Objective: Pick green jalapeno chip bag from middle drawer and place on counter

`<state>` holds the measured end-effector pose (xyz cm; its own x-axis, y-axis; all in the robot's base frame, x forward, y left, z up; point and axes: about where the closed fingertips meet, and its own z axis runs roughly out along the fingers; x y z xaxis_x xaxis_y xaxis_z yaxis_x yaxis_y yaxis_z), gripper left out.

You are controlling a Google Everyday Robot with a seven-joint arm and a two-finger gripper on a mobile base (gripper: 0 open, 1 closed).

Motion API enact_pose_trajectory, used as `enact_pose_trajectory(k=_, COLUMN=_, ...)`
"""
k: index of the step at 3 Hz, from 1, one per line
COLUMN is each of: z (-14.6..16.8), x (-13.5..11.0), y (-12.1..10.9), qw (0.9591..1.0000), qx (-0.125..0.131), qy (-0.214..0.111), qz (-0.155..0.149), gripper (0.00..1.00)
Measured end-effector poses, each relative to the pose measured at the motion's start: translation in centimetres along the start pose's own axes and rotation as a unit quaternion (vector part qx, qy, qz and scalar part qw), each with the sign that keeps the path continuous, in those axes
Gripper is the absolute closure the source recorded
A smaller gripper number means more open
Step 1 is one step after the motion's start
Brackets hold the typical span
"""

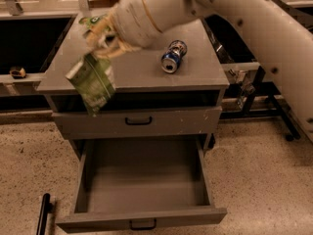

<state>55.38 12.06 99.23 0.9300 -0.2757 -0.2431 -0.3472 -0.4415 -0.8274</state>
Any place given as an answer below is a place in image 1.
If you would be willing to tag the bright green snack bag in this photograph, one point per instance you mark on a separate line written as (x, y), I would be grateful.
(93, 20)

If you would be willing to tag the grey drawer cabinet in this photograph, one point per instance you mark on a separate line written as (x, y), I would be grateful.
(140, 82)

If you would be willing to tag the blue soda can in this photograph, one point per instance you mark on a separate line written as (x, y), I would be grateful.
(172, 58)

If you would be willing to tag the green jalapeno chip bag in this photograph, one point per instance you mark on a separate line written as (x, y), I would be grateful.
(93, 80)

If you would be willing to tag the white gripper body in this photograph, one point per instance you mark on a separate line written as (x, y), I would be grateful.
(131, 21)

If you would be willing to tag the black bar on floor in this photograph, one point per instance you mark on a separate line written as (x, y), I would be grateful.
(46, 208)

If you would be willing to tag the small yellow tape measure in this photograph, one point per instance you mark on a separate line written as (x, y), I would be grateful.
(17, 72)

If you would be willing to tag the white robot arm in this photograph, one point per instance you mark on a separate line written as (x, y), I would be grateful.
(282, 46)

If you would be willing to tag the closed grey upper drawer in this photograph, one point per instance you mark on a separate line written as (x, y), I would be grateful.
(117, 124)

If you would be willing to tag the open grey middle drawer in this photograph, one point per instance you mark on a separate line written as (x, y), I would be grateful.
(141, 184)

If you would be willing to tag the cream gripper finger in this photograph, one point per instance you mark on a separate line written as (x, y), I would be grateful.
(114, 48)
(101, 34)

